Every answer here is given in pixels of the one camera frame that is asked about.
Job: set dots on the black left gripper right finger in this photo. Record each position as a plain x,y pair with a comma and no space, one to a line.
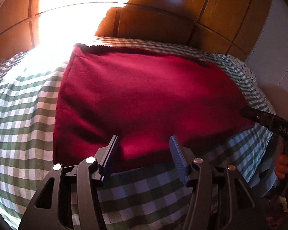
220,199

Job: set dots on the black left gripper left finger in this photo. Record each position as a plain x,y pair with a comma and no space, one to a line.
51,205

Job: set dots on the red small garment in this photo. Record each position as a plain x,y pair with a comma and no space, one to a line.
144,97

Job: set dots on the person right hand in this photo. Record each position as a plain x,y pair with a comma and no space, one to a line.
281,166

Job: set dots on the green white checkered bedsheet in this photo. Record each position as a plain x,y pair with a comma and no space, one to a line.
147,198

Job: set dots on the wooden wardrobe panels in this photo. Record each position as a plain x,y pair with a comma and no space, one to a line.
217,26

